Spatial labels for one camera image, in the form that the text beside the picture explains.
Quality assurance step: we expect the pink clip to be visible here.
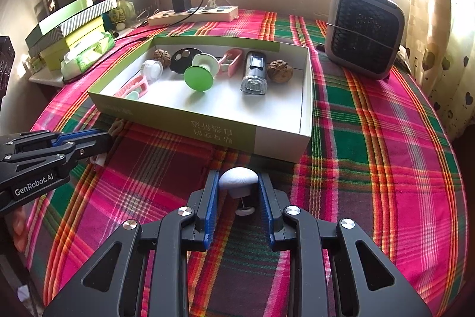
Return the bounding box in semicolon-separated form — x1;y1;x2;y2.
218;48;244;78
114;75;149;100

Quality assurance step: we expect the white round cap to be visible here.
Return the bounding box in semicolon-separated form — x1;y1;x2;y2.
140;59;164;84

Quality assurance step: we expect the small brown walnut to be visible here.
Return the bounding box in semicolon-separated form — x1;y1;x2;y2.
153;49;172;68

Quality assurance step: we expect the black oval three-hole disc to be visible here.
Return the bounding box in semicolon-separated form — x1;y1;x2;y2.
169;48;202;74

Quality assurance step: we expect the green white spool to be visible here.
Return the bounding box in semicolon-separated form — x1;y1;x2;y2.
183;53;220;92

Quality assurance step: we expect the white mushroom-shaped knob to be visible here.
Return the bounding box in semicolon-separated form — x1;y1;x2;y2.
218;167;259;216

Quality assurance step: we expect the black clear-ended lighter device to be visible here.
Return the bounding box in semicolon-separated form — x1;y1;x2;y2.
240;51;267;95

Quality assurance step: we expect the large brown walnut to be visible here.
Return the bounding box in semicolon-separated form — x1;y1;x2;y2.
267;59;293;84

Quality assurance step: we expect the person's hand under gripper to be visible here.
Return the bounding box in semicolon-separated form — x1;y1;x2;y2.
11;207;28;253

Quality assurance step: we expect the white bedside shelf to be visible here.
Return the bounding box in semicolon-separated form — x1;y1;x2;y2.
29;67;64;89

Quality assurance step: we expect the green tissue pack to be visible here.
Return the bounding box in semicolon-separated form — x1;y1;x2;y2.
60;31;115;81

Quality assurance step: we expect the yellow-green box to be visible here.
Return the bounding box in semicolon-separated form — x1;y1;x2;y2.
38;16;105;71

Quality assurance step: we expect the striped grey box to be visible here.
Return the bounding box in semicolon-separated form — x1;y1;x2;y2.
26;0;118;58

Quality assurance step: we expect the green white flat box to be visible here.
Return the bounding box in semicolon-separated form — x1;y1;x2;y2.
25;0;94;48

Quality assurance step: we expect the plaid pink green bedspread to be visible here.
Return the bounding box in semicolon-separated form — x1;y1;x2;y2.
23;10;468;316

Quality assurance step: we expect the green white cardboard box tray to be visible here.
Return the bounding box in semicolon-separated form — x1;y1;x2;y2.
88;35;312;163

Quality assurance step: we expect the white power strip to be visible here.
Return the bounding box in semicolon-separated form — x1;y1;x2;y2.
147;7;239;26

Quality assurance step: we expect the heart-patterned cream curtain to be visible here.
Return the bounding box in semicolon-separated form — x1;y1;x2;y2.
407;0;474;140

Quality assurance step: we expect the grey portable fan heater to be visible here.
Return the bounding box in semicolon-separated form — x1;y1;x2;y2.
324;0;406;80

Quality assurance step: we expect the white plug with cord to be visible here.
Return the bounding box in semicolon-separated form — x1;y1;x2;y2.
205;0;232;10

